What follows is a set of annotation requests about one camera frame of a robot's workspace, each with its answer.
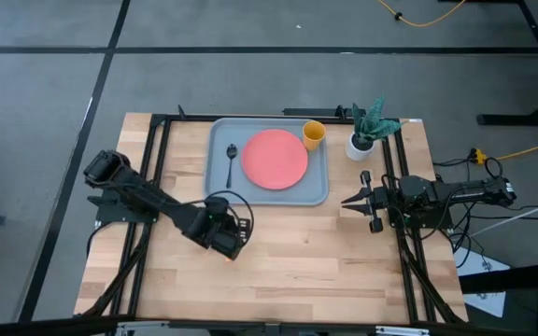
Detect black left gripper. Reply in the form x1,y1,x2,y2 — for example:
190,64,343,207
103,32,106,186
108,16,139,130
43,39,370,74
193,195,252,261

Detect black floor cable bundle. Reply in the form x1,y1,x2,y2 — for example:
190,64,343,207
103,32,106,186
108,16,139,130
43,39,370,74
432,156,538,271

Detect black crossbar with silver brackets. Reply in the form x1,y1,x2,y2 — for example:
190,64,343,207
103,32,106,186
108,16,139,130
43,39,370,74
0,315,538,336

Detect pink round plate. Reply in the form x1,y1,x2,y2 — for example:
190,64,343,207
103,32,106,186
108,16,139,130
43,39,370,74
240,128,309,191

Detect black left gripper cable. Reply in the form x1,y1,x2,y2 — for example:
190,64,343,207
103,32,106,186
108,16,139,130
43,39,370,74
189,189,255,245

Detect white paper sheet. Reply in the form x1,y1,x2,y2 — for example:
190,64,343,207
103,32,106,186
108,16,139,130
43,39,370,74
462,291,507,318
453,245,511,277

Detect yellow cable with plug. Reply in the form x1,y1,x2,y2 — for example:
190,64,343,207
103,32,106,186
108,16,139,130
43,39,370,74
471,136,538,165

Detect yellow cup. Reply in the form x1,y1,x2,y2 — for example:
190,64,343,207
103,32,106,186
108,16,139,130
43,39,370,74
302,120,327,152

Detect black aluminium table frame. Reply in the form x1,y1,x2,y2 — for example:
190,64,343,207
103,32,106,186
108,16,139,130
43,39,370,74
81,105,467,326

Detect white cable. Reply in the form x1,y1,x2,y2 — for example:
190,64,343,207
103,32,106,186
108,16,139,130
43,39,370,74
472,191,538,237

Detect green plant in white pot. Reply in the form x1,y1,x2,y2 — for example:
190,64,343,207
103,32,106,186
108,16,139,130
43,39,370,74
346,95,404,162

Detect black spoon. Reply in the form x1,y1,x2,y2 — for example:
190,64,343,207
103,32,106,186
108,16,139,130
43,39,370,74
224,143,238,189

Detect grey plastic tray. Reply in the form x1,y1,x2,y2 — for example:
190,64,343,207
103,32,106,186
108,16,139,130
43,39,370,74
205,117,331,206

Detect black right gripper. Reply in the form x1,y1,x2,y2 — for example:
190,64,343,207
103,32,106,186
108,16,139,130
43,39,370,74
341,170,399,234

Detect yellow cable with black knot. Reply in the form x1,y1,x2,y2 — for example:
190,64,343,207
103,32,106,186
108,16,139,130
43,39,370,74
375,0,467,28

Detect black floor beam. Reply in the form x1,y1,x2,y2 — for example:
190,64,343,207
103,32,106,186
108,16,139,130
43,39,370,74
458,273,538,295

